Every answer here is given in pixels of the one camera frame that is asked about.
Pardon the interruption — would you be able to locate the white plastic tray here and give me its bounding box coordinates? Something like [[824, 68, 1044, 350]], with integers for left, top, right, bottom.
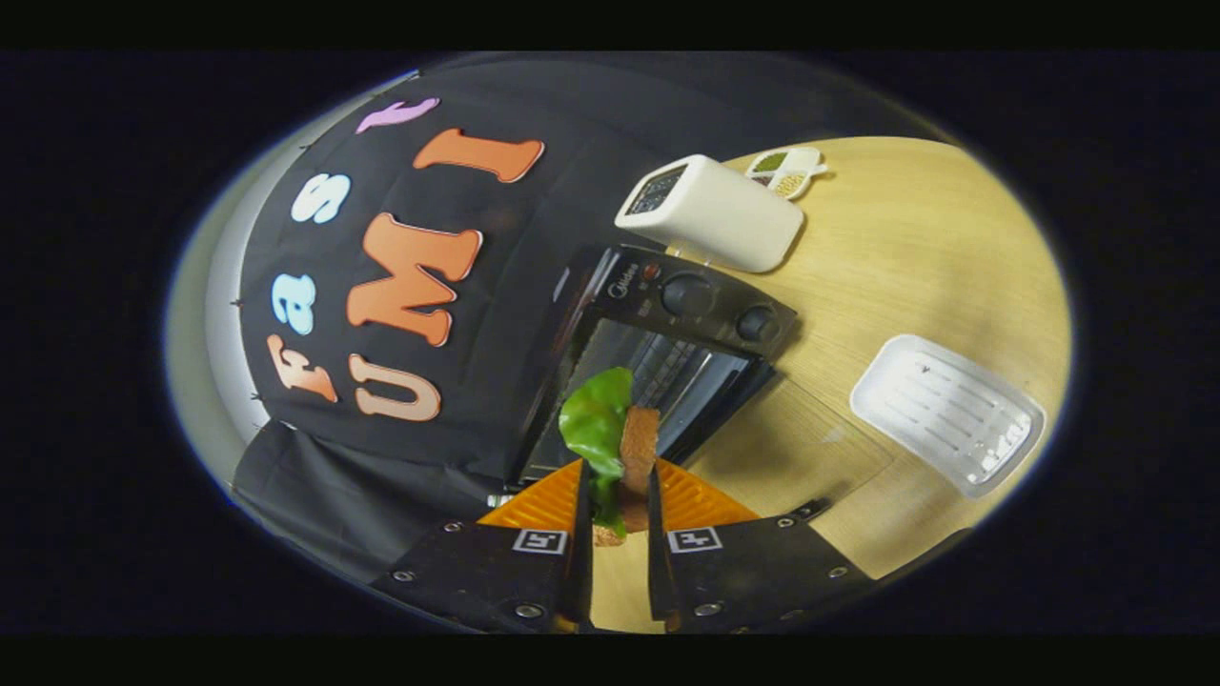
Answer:
[[848, 333, 1047, 499]]

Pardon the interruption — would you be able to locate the lettuce sandwich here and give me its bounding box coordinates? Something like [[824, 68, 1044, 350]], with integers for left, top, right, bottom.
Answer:
[[558, 367, 663, 547]]

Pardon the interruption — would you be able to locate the white divided grain dish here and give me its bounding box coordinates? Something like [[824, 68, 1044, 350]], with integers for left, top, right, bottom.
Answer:
[[743, 146, 828, 201]]

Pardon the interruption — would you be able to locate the black toaster oven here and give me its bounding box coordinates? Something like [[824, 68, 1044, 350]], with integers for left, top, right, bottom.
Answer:
[[510, 243, 897, 523]]

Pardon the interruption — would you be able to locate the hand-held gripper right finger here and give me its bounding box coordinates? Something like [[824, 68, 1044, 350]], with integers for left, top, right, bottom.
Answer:
[[646, 457, 876, 635]]

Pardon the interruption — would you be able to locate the white pop-up toaster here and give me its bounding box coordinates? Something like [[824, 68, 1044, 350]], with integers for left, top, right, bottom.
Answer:
[[615, 154, 804, 274]]

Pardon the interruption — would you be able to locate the black backdrop cloth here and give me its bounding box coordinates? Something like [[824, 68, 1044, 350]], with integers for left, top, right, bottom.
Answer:
[[229, 57, 954, 587]]

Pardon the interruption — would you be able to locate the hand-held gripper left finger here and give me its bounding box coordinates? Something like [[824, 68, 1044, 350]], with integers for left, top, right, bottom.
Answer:
[[372, 457, 594, 635]]

